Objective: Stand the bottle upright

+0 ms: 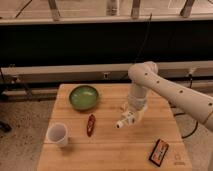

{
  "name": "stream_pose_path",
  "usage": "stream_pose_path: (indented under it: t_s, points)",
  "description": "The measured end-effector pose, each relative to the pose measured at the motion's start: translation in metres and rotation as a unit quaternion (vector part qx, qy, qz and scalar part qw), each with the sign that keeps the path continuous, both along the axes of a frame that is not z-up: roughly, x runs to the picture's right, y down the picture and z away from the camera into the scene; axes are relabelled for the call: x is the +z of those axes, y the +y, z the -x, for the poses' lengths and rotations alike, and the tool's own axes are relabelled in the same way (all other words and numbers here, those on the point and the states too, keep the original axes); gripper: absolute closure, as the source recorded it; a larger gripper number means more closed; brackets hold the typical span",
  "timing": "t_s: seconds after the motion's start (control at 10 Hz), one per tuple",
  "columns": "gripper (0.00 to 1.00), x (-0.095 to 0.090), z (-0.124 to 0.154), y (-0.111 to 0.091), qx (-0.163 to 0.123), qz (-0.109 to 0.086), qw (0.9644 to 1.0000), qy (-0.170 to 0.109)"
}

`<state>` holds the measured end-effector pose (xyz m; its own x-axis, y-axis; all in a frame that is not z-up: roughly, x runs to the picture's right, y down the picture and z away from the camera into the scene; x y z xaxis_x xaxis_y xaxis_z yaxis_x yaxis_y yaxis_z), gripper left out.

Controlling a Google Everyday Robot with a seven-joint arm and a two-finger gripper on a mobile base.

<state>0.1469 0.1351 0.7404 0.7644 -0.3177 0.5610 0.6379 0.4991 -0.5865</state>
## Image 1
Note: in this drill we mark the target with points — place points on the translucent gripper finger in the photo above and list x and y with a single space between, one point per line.
124 107
140 114

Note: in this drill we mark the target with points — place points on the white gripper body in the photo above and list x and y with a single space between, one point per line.
136 104

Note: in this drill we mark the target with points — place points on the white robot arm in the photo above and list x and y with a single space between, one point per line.
144 77

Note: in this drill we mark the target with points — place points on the red chili pepper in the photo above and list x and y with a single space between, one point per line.
90 125

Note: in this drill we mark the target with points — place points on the black orange card box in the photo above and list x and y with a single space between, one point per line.
159 152

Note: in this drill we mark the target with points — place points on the green ceramic bowl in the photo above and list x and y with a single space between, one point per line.
83 97

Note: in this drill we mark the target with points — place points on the white plastic cup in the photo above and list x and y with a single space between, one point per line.
57 134

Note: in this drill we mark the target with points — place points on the white baseboard rail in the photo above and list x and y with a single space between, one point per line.
100 72

